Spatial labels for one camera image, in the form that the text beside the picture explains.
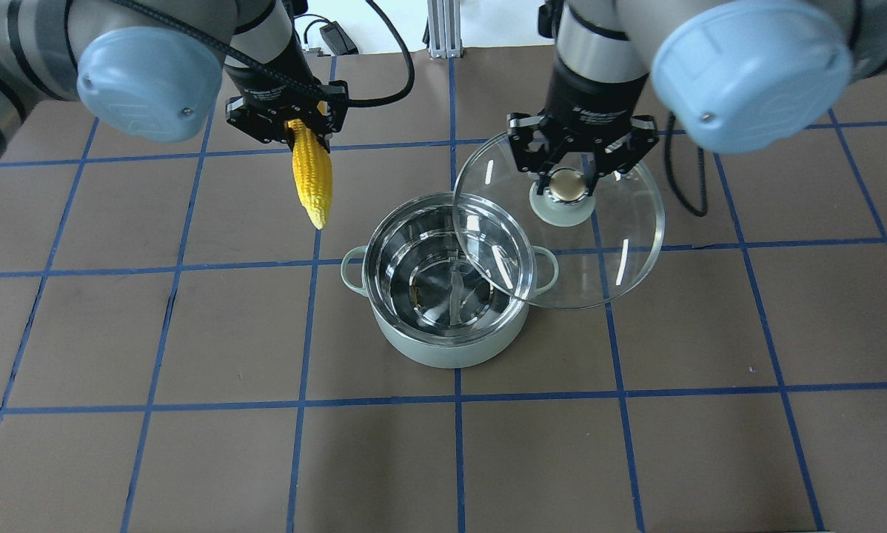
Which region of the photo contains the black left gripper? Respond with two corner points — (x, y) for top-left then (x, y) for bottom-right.
(226, 70), (349, 154)

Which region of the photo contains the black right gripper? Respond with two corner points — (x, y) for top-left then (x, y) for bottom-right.
(506, 70), (659, 196)

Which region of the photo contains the yellow corn cob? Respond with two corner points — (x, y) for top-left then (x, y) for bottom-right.
(287, 119), (334, 230)

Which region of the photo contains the glass pot lid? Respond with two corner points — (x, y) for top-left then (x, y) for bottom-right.
(453, 133), (666, 309)

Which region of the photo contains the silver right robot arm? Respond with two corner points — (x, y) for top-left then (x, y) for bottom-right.
(507, 1), (887, 195)

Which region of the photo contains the pale green cooking pot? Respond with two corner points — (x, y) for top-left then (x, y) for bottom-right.
(340, 192), (560, 369)

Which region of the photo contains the black power adapter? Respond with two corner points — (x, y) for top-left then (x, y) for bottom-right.
(319, 21), (359, 56)

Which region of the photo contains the aluminium frame post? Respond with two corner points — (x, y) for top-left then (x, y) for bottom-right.
(426, 0), (463, 58)

